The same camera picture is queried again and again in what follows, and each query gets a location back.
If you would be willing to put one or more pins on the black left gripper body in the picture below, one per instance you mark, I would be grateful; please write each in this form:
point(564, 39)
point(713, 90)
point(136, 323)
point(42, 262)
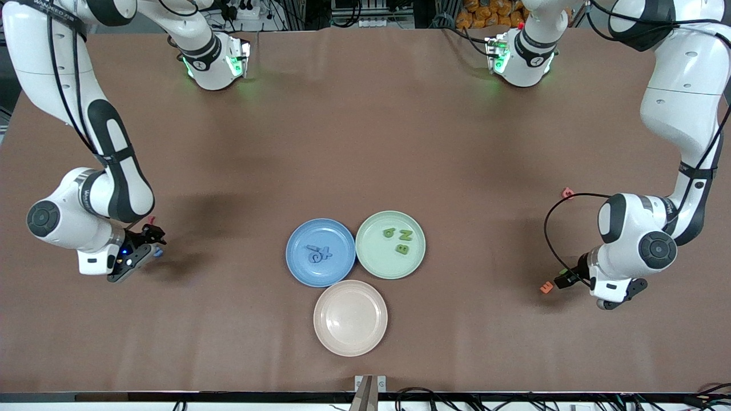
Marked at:
point(581, 268)

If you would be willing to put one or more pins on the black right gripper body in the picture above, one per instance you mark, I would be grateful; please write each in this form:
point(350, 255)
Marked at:
point(140, 237)

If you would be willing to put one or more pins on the blue foam letter c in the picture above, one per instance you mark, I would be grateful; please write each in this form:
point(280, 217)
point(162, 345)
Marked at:
point(314, 262)

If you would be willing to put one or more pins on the green foam letter N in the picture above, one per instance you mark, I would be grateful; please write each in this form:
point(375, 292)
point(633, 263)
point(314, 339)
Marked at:
point(405, 234)

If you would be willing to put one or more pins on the green foam letter B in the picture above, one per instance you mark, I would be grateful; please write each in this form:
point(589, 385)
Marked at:
point(399, 249)

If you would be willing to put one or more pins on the blue foam letter x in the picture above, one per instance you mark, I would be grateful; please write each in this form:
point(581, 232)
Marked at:
point(326, 252)

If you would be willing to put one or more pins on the green foam letter p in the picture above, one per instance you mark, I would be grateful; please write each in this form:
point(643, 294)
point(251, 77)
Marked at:
point(393, 229)

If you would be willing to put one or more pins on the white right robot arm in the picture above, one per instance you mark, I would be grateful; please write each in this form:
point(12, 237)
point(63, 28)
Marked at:
point(120, 188)

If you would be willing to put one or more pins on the orange foam letter E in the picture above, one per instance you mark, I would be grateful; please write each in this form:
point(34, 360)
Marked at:
point(545, 288)

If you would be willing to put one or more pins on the pink letter O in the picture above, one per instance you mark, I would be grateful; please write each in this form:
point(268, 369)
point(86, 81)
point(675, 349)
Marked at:
point(567, 191)

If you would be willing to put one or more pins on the blue plate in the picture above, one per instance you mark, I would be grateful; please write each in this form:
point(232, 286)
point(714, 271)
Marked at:
point(334, 268)

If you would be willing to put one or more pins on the green plate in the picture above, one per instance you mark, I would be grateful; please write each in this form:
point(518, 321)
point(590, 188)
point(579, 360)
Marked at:
point(377, 257)

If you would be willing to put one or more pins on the beige plate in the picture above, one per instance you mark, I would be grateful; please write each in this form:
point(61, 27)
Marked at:
point(350, 318)

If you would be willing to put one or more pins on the brown table cover sheet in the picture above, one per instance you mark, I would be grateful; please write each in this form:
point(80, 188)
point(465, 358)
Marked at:
point(365, 142)

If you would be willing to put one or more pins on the white power strip with plugs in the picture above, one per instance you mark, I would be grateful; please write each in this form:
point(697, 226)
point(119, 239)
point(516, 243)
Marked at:
point(245, 10)

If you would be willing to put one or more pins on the bag of oranges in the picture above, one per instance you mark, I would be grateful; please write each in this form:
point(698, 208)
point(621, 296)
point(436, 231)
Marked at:
point(485, 14)

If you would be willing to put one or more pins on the long white power strip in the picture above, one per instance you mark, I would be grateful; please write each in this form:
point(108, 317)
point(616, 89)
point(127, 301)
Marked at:
point(380, 23)

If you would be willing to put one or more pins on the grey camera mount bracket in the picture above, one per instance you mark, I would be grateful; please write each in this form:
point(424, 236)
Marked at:
point(370, 394)

